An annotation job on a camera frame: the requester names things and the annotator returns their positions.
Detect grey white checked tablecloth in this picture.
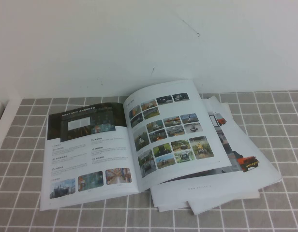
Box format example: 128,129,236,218
0,89,298,232

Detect product brochure book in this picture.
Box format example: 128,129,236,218
39,79,283,216

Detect white side panel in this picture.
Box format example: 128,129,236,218
0,96,23,147

